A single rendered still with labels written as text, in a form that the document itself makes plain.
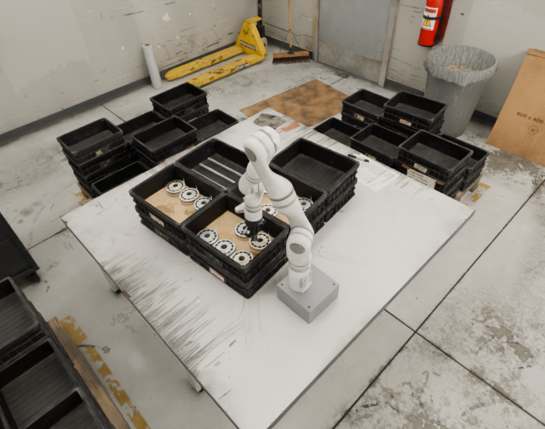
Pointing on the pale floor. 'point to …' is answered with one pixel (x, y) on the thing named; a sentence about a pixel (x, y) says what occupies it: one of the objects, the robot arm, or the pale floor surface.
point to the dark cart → (5, 250)
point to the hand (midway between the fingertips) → (254, 237)
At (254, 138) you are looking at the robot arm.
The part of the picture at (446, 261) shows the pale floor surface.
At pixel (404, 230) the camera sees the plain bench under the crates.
